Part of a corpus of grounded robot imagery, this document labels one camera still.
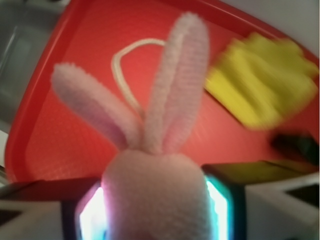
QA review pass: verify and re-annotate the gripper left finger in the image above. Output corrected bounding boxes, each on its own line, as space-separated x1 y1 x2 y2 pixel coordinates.
0 177 107 240

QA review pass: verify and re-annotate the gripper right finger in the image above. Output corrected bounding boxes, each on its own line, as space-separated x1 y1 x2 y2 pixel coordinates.
201 161 320 240

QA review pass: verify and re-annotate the pink plush bunny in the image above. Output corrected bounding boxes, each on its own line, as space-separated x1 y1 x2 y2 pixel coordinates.
51 12 213 240

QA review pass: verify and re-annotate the black rectangular block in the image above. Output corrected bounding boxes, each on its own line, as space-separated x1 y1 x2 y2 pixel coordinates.
270 133 320 166

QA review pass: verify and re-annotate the yellow cloth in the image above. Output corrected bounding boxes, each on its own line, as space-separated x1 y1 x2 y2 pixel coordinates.
204 32 319 131

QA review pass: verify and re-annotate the red plastic tray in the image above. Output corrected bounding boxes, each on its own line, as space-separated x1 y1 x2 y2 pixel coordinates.
5 0 319 182

